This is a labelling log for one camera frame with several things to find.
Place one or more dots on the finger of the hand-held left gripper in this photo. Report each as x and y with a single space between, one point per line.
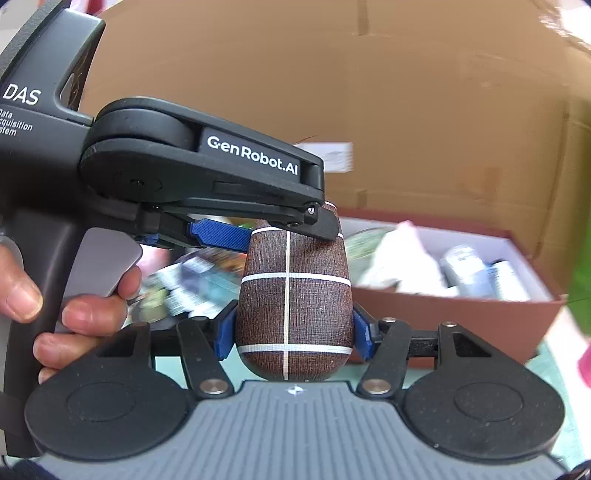
318 221
217 233

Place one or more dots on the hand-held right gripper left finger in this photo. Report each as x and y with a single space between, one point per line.
225 332

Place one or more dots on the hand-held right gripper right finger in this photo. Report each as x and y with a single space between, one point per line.
364 334

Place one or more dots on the brown striped glasses case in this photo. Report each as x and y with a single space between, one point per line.
309 314

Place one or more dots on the red-brown cardboard storage box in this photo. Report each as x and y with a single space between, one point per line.
438 318

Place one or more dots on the light green desktop cloth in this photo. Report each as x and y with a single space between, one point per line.
563 415

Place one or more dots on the person's left hand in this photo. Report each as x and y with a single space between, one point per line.
18 295

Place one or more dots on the green patterned card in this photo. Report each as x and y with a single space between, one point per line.
364 247

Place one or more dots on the white shipping label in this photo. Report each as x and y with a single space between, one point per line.
330 156

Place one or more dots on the large brown cardboard sheet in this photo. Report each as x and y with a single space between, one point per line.
392 92

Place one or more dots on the blue carton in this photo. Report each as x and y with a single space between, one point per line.
505 279

